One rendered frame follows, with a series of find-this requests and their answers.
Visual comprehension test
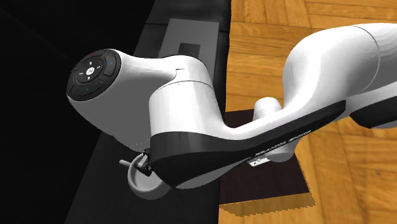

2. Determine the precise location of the white round bowl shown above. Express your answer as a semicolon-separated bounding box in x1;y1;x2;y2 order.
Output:
118;153;173;201

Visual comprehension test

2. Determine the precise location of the dark robot stand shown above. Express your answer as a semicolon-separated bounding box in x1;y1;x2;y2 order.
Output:
218;108;313;206

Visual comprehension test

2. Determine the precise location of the grey flat book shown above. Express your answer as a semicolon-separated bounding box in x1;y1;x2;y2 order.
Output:
157;18;221;73

